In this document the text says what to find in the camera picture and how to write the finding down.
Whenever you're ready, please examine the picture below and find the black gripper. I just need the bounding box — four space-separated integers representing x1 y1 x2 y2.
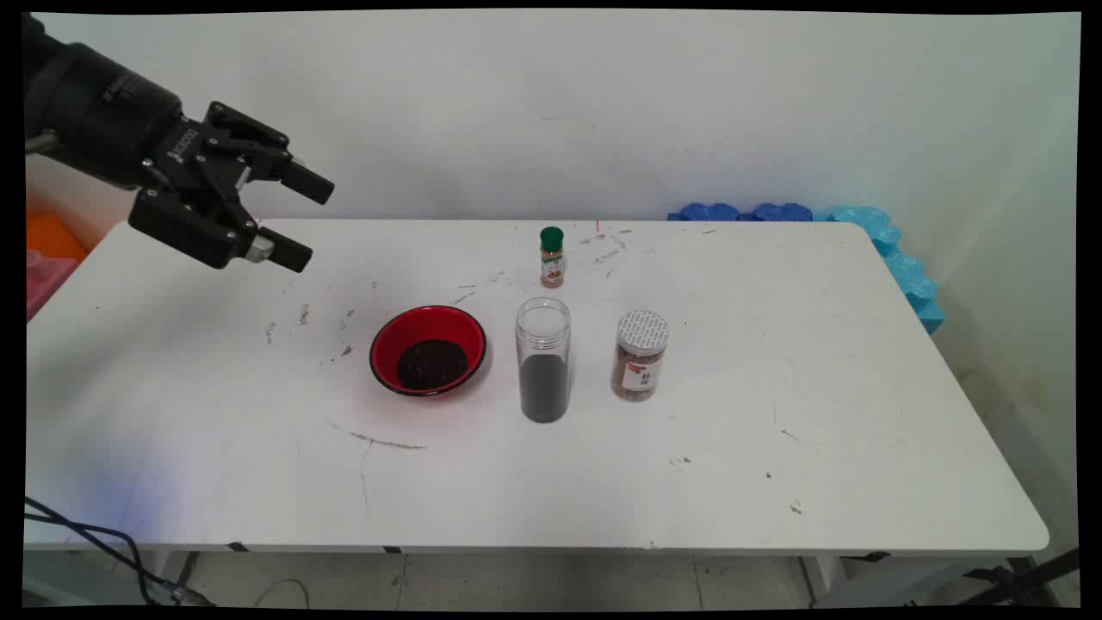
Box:
24 17 335 273

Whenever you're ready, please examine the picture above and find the clear plastic jar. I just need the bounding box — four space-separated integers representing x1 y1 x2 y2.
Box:
515 297 573 425

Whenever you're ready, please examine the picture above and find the black seed pile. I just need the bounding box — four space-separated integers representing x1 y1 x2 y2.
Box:
519 353 570 424
396 338 470 391

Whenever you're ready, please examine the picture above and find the orange box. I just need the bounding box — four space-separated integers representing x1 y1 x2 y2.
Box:
26 213 90 263

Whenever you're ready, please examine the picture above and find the pink plastic item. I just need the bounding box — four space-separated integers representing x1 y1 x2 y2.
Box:
26 250 81 322

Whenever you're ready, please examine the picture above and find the red bowl black rim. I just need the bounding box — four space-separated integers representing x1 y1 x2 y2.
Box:
369 305 488 398

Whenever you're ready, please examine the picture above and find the small spice bottle green cap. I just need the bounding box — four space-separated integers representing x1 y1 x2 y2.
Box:
540 226 566 289

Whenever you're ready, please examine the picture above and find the white table leg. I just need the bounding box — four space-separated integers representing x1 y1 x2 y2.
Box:
799 555 850 601
153 551 201 601

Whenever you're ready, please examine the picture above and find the cinnamon stick jar white lid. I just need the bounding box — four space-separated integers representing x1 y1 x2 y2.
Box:
610 310 671 403

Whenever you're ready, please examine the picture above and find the dark blue foam piece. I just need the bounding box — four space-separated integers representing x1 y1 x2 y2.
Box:
751 202 815 224
668 202 742 223

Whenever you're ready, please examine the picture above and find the light blue foam piece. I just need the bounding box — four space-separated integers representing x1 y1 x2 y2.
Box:
826 205 946 336

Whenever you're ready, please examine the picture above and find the black stand bar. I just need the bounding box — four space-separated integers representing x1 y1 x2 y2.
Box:
954 548 1082 606

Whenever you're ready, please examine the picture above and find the black floor cable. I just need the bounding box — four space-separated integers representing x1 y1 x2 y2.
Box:
24 513 100 533
24 496 216 606

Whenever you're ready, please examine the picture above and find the thin grey cable loop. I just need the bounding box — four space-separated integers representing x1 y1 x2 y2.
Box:
252 578 310 609

